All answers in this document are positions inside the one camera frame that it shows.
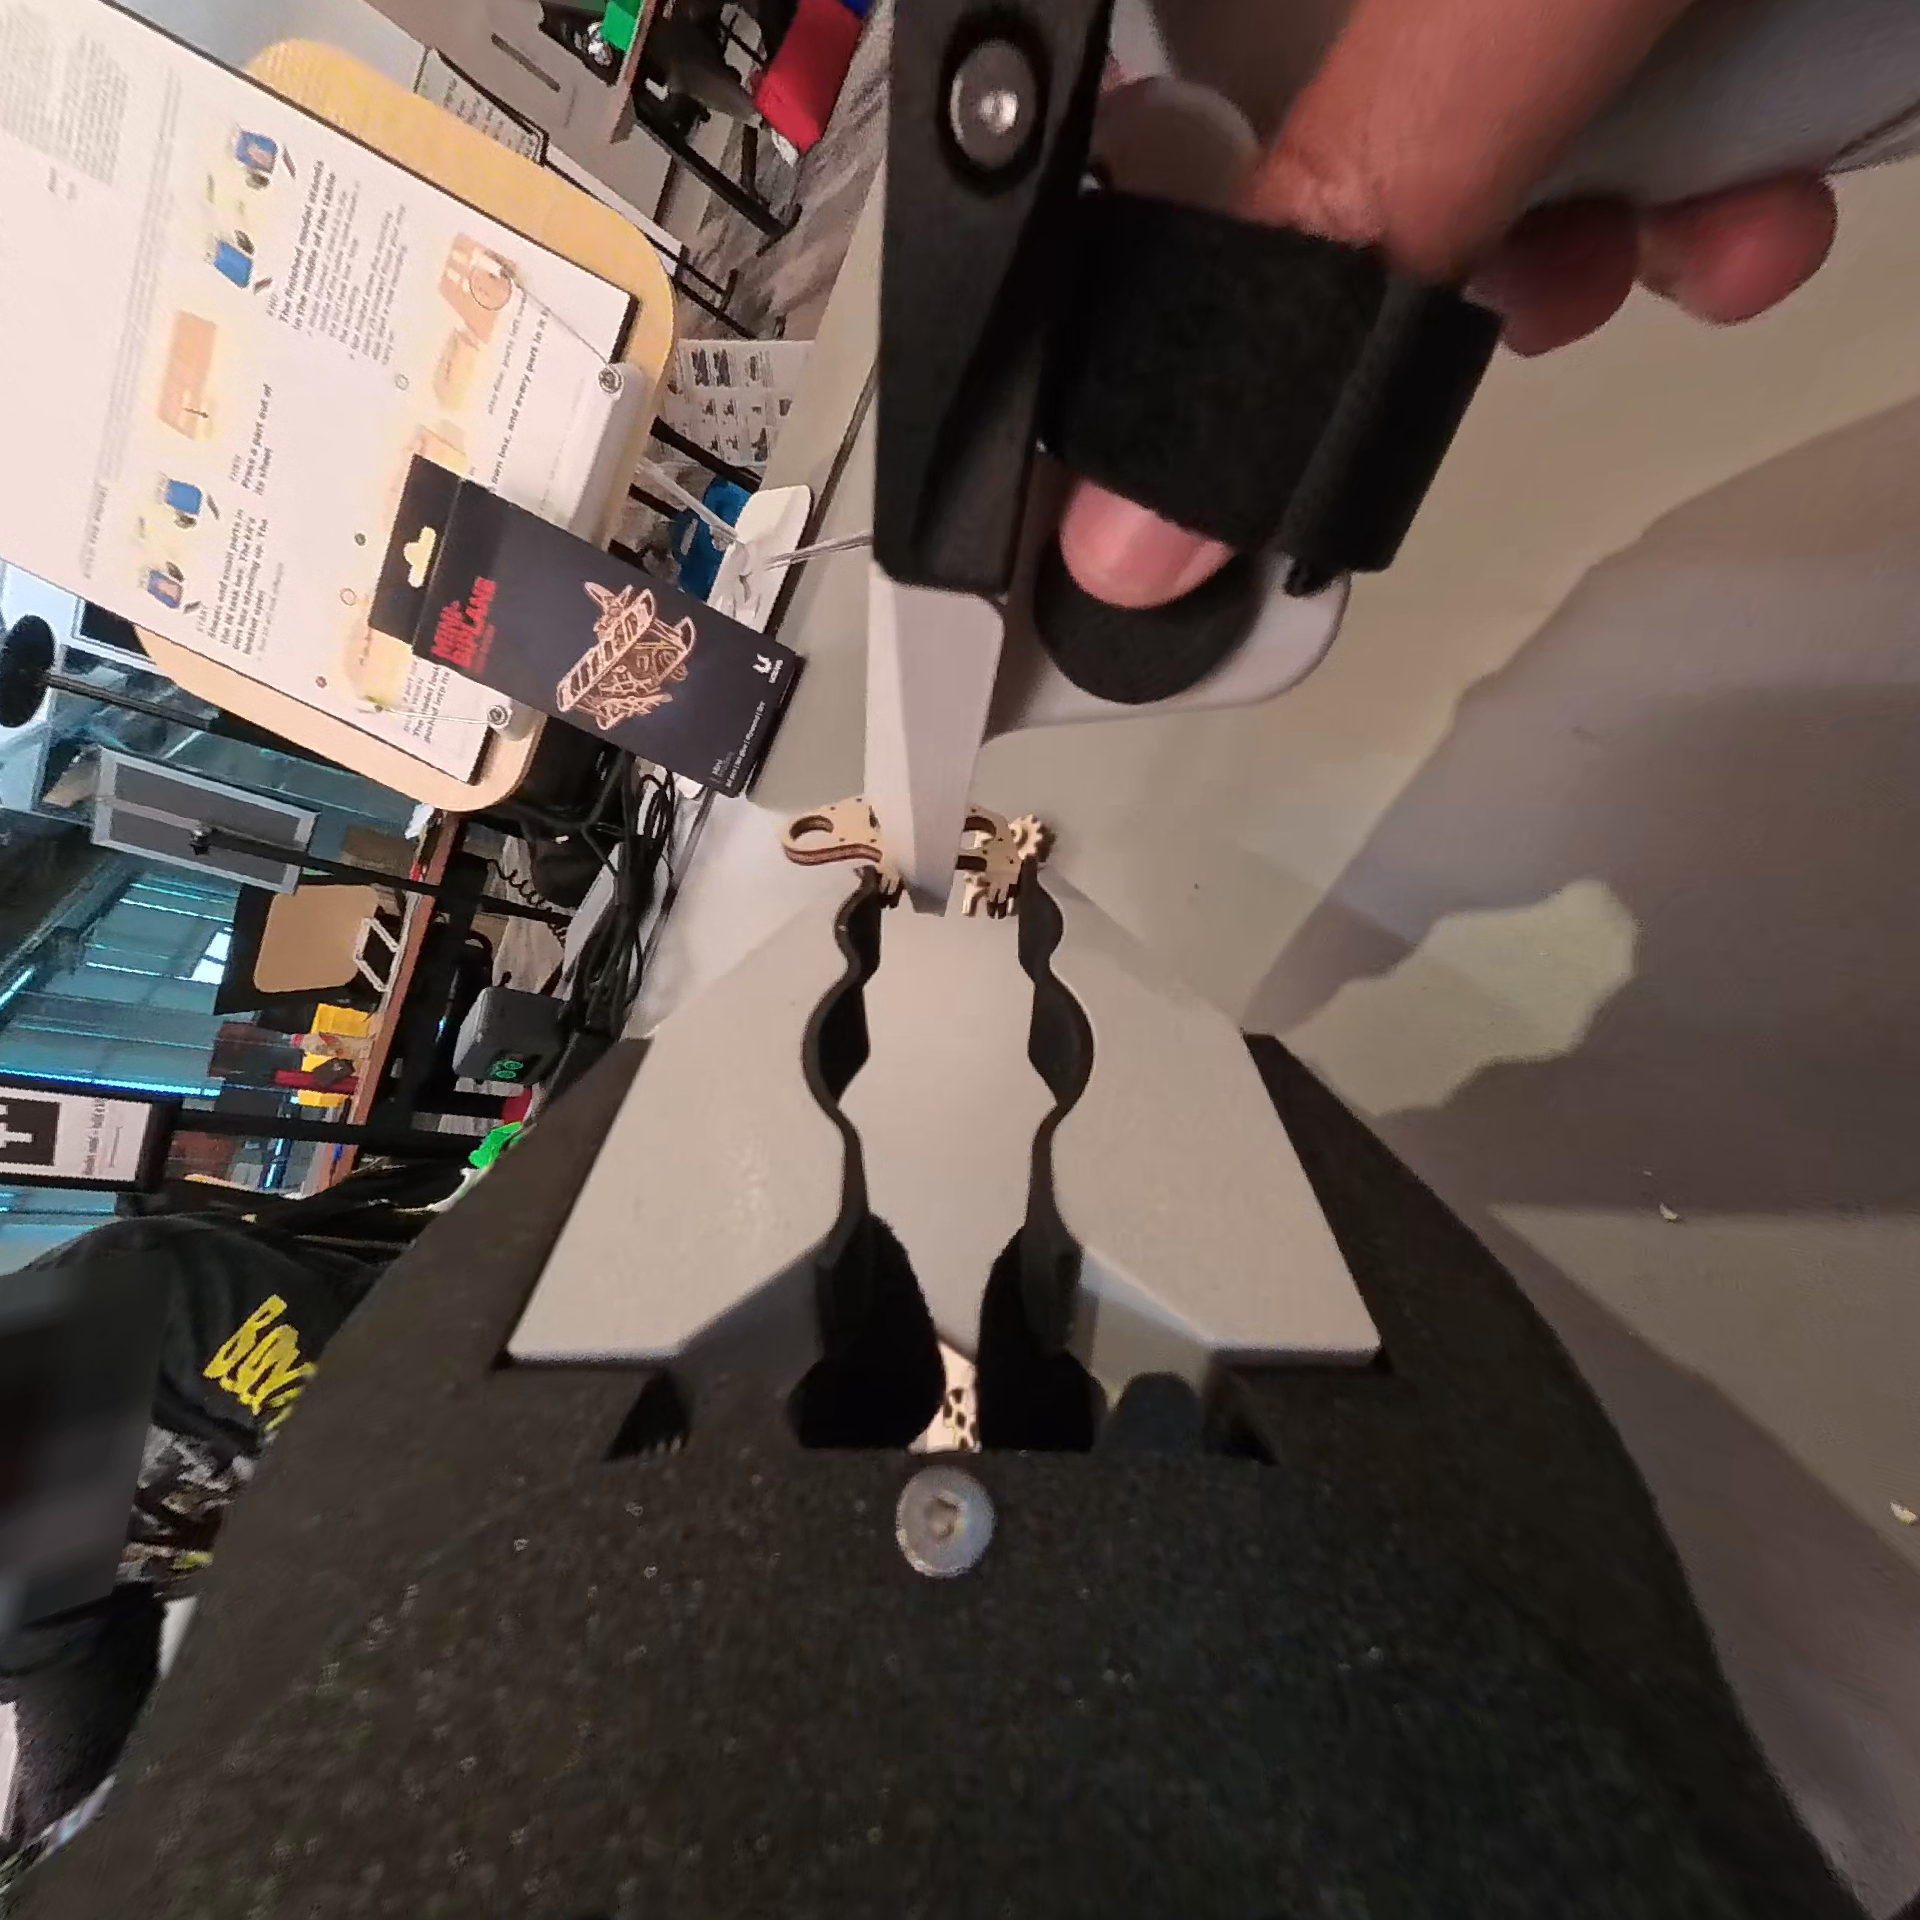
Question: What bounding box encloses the white instruction sheet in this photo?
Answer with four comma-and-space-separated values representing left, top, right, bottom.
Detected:
0, 0, 639, 753

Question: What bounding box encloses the white leaflet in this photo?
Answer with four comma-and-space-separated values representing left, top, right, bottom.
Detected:
672, 335, 817, 471

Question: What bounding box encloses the grey metal case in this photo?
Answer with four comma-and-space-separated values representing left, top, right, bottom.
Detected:
88, 747, 319, 889

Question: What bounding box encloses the red plastic bin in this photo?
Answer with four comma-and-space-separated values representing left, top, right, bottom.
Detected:
753, 0, 880, 154

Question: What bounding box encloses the black power adapter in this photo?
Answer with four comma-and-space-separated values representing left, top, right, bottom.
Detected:
450, 982, 568, 1094

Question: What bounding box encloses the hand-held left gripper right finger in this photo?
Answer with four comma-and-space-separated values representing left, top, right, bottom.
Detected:
1013, 878, 1383, 1389

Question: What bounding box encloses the person's right hand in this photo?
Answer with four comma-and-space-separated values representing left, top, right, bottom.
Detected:
1055, 0, 1844, 605

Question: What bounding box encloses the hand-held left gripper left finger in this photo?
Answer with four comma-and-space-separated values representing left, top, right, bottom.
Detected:
508, 878, 903, 1373

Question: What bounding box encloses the wooden gear model assembly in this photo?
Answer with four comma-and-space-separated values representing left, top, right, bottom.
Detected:
784, 799, 1055, 921

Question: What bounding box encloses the black model kit box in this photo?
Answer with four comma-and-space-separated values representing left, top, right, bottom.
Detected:
368, 454, 806, 799

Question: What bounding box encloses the framed marker sign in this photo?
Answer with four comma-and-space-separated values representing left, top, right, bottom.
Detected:
0, 1087, 173, 1203

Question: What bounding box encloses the black cable bundle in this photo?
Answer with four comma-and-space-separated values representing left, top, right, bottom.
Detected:
496, 750, 693, 1052

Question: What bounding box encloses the white stand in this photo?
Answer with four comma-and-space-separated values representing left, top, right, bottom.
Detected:
696, 483, 817, 619

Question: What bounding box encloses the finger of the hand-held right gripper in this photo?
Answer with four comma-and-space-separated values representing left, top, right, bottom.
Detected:
861, 558, 1008, 921

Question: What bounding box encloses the dark printed cloth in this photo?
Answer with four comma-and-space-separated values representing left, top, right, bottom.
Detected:
0, 1217, 392, 1682

